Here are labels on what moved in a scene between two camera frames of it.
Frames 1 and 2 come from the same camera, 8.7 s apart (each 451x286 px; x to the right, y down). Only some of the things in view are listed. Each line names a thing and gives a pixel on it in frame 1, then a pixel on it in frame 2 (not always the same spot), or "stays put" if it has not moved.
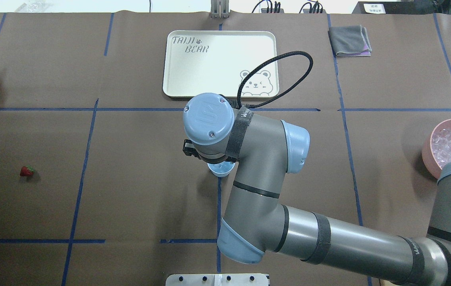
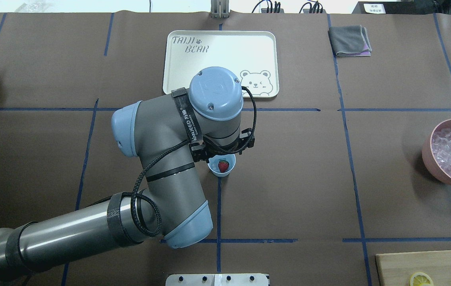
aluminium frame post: [219, 9] stays put
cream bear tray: [219, 61] stays put
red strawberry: [27, 170] to [223, 165]
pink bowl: [450, 141] stays put
